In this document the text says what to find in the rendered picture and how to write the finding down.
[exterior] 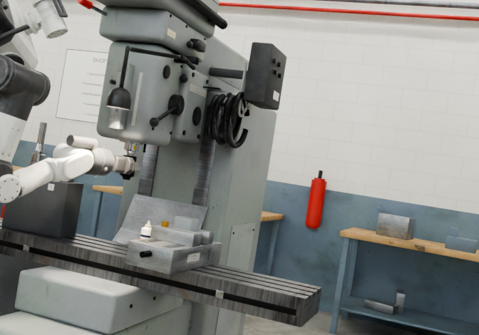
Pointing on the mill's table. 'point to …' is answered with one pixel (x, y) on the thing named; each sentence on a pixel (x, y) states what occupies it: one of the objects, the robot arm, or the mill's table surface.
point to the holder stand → (46, 209)
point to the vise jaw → (176, 235)
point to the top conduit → (195, 3)
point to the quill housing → (142, 94)
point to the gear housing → (150, 29)
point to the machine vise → (174, 254)
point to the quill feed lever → (176, 103)
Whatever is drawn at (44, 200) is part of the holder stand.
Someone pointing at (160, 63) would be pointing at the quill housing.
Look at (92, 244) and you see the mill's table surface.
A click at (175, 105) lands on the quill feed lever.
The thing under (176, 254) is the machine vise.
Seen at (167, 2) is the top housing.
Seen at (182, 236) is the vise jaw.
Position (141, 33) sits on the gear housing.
